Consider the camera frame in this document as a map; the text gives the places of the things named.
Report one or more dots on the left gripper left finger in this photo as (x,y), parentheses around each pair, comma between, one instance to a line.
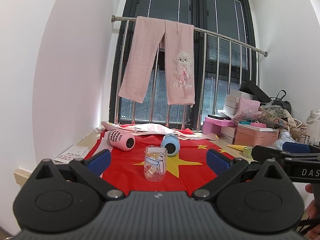
(88,172)

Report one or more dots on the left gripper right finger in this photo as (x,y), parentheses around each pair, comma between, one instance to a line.
(228,171)

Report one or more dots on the blue cartoon steel cup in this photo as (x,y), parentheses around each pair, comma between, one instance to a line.
(172,144)

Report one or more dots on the clear glass cartoon cup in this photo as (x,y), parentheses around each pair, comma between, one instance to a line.
(155,163)

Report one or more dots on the right hand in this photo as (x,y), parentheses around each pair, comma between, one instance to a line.
(312,211)

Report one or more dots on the white sticker sheet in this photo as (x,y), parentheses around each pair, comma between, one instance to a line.
(72,153)

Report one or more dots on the yellow tube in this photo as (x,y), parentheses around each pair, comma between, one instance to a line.
(237,147)

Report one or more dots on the green tape roll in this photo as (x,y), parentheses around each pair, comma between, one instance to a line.
(247,152)

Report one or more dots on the pink storage box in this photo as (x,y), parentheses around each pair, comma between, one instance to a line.
(248,135)

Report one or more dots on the pink lettered bottle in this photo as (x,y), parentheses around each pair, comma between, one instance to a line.
(122,140)

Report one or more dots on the magenta small stool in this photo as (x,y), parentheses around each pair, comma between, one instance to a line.
(212,125)

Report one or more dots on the black flat device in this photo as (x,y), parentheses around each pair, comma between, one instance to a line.
(219,117)

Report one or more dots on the stack of white boxes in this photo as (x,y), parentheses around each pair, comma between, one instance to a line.
(233,99)

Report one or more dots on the pink gift bag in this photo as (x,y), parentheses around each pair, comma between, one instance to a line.
(247,106)

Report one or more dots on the black handbag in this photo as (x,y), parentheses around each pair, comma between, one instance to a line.
(280,102)

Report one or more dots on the folded pink white cloth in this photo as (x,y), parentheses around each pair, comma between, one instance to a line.
(153,129)

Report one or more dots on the black framed window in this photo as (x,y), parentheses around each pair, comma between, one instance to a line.
(176,60)

